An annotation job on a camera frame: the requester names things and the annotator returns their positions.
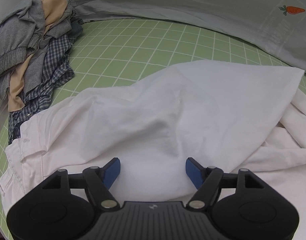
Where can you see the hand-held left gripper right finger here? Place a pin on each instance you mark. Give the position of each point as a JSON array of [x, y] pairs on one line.
[[193, 172]]

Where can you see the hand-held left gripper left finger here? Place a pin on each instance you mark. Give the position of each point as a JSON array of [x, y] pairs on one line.
[[113, 170]]

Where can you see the white pants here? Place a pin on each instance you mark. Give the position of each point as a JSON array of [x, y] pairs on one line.
[[155, 117]]

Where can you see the blue plaid shirt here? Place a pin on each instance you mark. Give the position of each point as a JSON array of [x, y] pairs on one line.
[[53, 67]]

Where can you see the grey shirt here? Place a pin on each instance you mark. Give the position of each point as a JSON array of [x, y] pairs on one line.
[[34, 72]]

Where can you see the beige cloth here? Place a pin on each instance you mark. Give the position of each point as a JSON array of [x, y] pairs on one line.
[[17, 85]]

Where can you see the green grid mat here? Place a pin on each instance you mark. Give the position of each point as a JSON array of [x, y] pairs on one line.
[[143, 42]]

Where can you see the blue denim garment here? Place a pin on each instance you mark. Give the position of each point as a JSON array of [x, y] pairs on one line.
[[76, 28]]

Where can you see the grey sweatshirt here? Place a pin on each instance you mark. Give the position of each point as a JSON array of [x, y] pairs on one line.
[[10, 37]]

